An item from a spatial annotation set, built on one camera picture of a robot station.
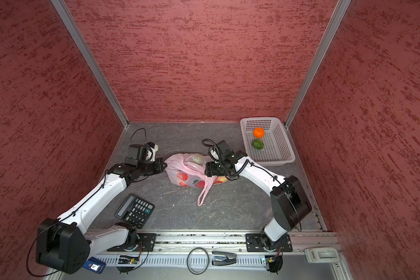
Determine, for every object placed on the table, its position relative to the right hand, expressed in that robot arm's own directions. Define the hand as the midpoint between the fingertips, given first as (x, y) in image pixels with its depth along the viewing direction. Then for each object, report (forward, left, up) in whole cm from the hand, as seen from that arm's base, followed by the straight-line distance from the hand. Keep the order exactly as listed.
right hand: (210, 175), depth 84 cm
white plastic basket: (+29, -37, -9) cm, 48 cm away
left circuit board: (-33, +36, -12) cm, 50 cm away
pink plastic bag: (+2, +10, +3) cm, 11 cm away
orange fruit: (+33, -32, -5) cm, 46 cm away
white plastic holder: (-33, -43, -8) cm, 55 cm away
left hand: (+3, +21, +4) cm, 22 cm away
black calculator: (-13, +37, -8) cm, 40 cm away
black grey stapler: (-34, -4, -8) cm, 35 cm away
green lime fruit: (+23, -29, -5) cm, 38 cm away
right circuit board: (-35, -27, -13) cm, 46 cm away
